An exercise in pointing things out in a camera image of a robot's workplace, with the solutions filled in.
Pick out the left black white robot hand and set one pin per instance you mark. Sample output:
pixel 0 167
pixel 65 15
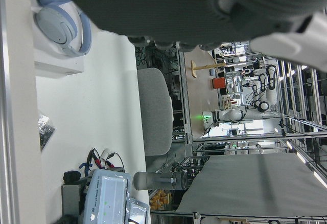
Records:
pixel 178 9

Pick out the small bag of screws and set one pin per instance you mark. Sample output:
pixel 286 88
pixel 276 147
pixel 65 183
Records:
pixel 46 132

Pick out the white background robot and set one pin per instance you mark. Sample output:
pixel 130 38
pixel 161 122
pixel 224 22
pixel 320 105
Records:
pixel 230 114

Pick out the light blue headphones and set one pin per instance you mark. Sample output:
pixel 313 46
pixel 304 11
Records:
pixel 56 27

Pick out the wooden stand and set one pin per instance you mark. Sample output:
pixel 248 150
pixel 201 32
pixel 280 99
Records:
pixel 204 67

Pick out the red black clip leads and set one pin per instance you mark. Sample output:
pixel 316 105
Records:
pixel 98 158

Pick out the orange bin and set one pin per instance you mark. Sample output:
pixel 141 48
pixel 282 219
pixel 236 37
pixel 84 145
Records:
pixel 219 83

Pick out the green conveyor belt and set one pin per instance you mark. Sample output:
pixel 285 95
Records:
pixel 9 106

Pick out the grey finned metal box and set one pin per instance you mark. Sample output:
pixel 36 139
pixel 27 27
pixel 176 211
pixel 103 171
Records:
pixel 70 199

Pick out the grey teach pendant touchscreen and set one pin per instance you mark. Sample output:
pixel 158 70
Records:
pixel 107 198
pixel 138 212

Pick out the white cardboard box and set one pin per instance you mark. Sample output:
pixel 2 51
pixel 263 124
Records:
pixel 58 65

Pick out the grey office chair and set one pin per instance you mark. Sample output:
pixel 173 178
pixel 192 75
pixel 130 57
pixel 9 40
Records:
pixel 155 111

